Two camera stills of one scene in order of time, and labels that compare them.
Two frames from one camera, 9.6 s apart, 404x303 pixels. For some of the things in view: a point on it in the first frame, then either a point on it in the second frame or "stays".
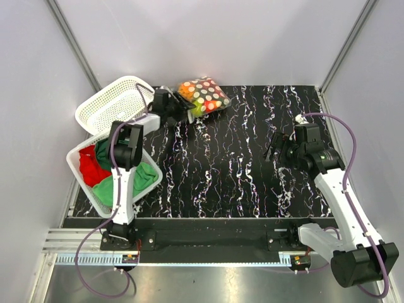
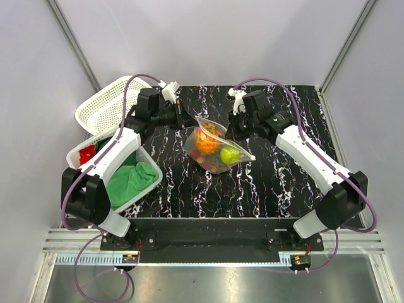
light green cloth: [144, 175] stays
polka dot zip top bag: [205, 93] to [211, 150]
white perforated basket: [125, 97] stays
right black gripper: [281, 141] to [232, 132]
